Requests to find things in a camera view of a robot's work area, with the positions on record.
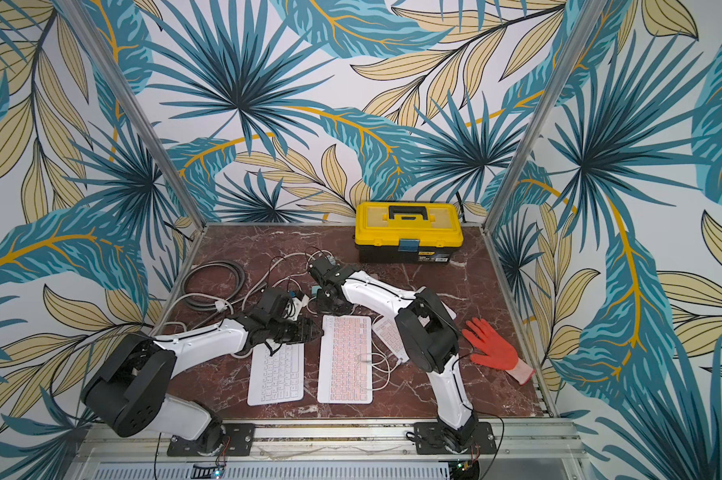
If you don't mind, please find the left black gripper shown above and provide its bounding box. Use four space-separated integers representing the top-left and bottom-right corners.
268 316 325 345

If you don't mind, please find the pink keyboard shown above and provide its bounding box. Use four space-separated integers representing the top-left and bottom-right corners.
317 315 373 404
372 300 458 373

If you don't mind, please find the white usb charging cable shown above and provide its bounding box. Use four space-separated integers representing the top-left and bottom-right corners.
258 251 410 392

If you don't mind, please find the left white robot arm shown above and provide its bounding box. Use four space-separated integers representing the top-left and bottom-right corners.
81 288 323 455

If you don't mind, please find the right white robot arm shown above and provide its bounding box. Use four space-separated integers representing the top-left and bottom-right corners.
308 257 479 453

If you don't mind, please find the yellow black toolbox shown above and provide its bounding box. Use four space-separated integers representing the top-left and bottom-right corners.
354 202 464 264

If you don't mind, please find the red work glove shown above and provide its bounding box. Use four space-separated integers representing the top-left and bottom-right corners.
462 318 534 385

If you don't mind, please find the white power strip cord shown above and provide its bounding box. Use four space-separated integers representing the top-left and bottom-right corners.
150 249 326 337

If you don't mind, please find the coiled black cable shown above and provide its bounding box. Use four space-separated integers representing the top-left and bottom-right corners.
180 260 247 312

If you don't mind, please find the white wireless keyboard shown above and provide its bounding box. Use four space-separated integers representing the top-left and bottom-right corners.
247 341 305 406

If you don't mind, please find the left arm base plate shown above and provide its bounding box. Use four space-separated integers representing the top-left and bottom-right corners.
167 423 255 457

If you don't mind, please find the aluminium front rail frame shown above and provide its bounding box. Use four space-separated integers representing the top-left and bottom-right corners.
66 418 595 479

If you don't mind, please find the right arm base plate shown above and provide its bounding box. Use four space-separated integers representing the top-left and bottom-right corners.
405 422 500 455

